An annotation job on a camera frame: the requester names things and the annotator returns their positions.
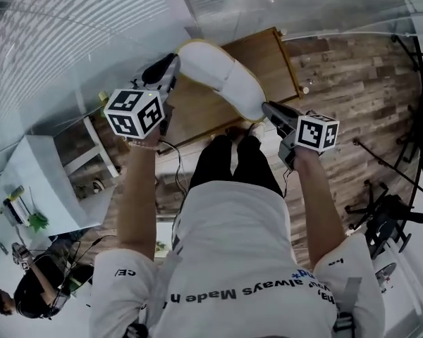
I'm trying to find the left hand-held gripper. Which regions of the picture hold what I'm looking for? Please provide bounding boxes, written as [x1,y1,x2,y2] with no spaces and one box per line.
[104,52,181,140]

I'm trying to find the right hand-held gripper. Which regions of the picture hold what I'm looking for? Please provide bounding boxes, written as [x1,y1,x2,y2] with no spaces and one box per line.
[261,101,341,170]

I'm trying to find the white slipper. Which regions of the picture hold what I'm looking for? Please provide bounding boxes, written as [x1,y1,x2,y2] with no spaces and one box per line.
[175,39,269,123]

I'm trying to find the person's left forearm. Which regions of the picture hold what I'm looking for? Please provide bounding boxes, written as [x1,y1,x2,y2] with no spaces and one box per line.
[116,137,163,260]

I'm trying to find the person's right forearm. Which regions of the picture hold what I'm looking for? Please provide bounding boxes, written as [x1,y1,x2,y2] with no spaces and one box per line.
[293,149,347,269]

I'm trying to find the person's right white shoe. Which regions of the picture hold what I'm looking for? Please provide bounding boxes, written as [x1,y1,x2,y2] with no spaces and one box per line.
[247,120,268,142]

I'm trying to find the person's black trousers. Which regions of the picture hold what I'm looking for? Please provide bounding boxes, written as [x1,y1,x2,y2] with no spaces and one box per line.
[188,134,285,199]

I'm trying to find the glass partition with blinds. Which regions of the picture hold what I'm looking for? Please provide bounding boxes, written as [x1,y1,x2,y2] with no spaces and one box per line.
[0,0,420,175]

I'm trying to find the person's white t-shirt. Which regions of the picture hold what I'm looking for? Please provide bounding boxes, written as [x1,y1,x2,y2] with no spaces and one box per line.
[87,181,387,338]

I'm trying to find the white table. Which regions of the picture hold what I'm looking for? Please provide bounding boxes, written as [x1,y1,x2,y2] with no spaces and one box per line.
[0,134,114,239]

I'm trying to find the round grey disc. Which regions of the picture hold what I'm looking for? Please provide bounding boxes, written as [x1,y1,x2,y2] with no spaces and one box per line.
[374,261,398,285]

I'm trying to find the green artificial leaf stem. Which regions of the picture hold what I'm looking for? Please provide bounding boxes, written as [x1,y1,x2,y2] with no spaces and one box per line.
[26,187,51,234]

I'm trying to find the white ridged device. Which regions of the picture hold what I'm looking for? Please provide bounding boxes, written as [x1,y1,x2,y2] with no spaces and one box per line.
[0,184,32,227]

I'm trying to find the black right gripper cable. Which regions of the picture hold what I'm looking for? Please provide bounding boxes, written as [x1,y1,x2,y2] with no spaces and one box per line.
[283,168,294,199]

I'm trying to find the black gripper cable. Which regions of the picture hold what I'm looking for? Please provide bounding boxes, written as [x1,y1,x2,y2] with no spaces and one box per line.
[283,168,294,199]
[158,139,188,194]

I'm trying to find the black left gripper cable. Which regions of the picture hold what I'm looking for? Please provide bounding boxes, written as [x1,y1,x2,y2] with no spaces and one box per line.
[158,139,188,194]

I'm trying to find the white metal frame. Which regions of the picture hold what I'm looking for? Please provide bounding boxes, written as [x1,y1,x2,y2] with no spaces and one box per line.
[63,115,121,179]

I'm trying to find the grey harness strap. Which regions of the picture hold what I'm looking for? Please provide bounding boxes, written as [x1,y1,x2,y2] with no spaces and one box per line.
[125,250,184,338]
[333,276,362,338]

